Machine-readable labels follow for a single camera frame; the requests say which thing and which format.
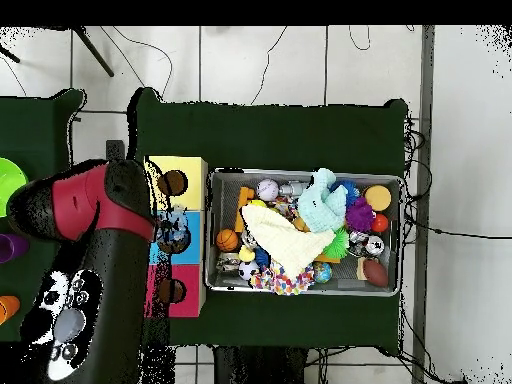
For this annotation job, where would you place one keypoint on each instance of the clear plastic bottle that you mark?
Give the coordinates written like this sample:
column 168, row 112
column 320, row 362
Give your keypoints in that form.
column 176, row 224

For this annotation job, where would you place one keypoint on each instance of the brown toy football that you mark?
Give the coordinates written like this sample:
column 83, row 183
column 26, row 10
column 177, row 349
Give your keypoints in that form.
column 375, row 272

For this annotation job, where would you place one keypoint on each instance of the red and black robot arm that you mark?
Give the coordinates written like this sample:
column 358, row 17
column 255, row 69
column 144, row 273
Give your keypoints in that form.
column 116, row 280

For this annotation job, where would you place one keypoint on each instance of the wooden box with three holes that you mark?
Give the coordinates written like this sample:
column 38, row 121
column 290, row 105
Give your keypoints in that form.
column 192, row 192

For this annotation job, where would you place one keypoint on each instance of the silver mesh bin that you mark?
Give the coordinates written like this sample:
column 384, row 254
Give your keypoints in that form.
column 224, row 280

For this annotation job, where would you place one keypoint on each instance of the yellow ball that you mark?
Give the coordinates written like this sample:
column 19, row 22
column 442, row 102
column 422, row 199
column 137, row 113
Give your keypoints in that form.
column 258, row 203

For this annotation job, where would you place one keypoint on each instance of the white toy baseball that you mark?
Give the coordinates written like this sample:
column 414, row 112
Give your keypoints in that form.
column 267, row 190

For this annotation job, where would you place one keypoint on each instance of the cream waffle cloth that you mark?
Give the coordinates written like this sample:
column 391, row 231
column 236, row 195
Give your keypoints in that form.
column 284, row 240

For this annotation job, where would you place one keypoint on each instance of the orange toy basketball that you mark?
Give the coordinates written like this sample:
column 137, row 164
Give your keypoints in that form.
column 227, row 240

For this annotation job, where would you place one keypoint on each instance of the mint waffle cloth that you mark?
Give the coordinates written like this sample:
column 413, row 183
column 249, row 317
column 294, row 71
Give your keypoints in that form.
column 322, row 204

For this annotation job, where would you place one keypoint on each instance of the colourful patterned cloth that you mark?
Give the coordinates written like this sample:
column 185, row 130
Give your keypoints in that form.
column 280, row 284

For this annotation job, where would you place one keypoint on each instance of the purple spiky rubber toy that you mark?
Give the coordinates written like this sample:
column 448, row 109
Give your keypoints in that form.
column 360, row 214

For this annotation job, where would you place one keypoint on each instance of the black tripod leg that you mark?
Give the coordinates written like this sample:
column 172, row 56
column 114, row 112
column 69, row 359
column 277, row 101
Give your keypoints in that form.
column 94, row 52

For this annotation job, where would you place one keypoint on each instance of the dark green side tablecloth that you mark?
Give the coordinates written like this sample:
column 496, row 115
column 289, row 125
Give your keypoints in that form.
column 36, row 132

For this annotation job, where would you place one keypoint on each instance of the purple plastic cup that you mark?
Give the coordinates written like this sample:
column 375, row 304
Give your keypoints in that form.
column 10, row 250

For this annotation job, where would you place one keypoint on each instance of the bright green bowl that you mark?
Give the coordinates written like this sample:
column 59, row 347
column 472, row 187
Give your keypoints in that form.
column 8, row 180

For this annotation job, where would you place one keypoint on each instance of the orange plastic cup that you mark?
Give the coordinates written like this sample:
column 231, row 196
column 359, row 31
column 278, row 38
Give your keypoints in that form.
column 8, row 310

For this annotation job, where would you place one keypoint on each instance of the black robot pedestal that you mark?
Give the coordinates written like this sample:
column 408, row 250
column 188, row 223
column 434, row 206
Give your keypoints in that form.
column 260, row 368

